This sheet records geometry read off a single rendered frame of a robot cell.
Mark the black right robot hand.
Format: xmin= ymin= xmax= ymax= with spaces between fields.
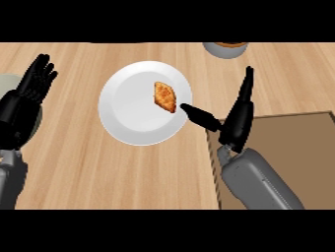
xmin=179 ymin=65 xmax=256 ymax=155

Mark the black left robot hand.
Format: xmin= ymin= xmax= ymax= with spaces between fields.
xmin=0 ymin=53 xmax=59 ymax=151

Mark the brown wooden tray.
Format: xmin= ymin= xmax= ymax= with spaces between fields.
xmin=205 ymin=110 xmax=335 ymax=211

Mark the white round plate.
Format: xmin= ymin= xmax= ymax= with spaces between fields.
xmin=98 ymin=60 xmax=194 ymax=147

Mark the golden brown croissant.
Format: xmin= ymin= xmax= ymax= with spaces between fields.
xmin=153 ymin=81 xmax=179 ymax=114

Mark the grey bowl with brown contents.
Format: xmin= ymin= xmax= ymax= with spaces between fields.
xmin=203 ymin=41 xmax=250 ymax=60

